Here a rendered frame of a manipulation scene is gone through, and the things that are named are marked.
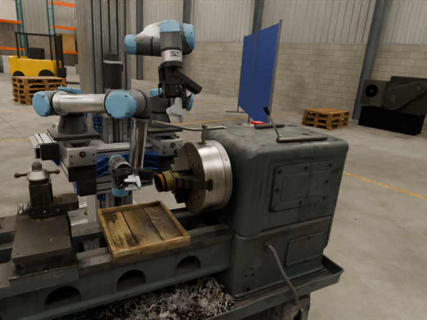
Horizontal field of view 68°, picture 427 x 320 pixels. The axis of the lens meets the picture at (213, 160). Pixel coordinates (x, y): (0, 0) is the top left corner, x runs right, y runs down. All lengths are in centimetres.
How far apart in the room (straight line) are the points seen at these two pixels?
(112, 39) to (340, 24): 1086
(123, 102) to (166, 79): 29
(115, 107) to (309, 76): 1156
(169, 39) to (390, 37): 1074
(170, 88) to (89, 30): 92
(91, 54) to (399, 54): 1031
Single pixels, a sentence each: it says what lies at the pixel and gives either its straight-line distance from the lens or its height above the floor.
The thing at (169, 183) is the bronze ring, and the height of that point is 108.
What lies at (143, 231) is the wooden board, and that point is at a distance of 136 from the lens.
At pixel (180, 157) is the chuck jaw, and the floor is 116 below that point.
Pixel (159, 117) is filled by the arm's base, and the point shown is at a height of 123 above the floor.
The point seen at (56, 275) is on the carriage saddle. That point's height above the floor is 90.
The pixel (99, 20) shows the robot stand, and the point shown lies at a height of 174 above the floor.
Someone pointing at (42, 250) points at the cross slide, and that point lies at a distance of 116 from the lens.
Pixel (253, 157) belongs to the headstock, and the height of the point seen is 122.
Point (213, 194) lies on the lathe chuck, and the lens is 127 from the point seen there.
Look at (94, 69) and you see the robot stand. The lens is 198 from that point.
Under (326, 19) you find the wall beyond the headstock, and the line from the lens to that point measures 1272.
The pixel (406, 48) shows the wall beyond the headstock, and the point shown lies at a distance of 1143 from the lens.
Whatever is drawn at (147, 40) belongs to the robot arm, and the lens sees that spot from 130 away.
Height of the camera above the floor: 158
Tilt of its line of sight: 18 degrees down
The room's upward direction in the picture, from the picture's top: 4 degrees clockwise
